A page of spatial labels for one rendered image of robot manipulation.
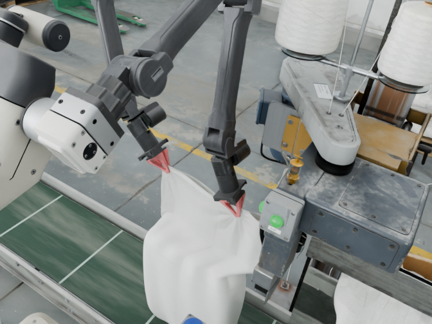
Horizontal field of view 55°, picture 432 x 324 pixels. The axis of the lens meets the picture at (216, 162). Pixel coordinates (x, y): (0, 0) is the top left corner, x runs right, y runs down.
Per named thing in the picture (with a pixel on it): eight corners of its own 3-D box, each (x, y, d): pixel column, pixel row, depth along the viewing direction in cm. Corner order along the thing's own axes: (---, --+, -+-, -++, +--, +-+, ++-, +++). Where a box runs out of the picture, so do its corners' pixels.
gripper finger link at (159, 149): (180, 165, 136) (164, 142, 134) (167, 177, 130) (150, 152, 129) (167, 171, 140) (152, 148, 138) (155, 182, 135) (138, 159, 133)
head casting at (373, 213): (255, 265, 106) (276, 175, 89) (293, 213, 124) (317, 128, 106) (369, 328, 95) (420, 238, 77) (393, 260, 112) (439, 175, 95)
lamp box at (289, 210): (258, 227, 93) (265, 197, 87) (267, 216, 96) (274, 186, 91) (288, 242, 90) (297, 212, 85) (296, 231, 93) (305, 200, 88)
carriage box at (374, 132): (294, 213, 130) (319, 128, 111) (330, 162, 154) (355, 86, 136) (371, 249, 121) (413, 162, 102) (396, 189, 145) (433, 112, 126)
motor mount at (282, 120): (259, 146, 135) (267, 101, 126) (267, 137, 140) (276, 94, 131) (341, 180, 125) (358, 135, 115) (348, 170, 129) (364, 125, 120)
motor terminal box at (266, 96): (252, 131, 135) (258, 100, 128) (254, 116, 143) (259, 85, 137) (278, 135, 135) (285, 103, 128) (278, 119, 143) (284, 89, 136)
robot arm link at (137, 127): (122, 124, 133) (126, 121, 128) (139, 113, 136) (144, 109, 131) (134, 142, 135) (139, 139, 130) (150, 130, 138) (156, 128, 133)
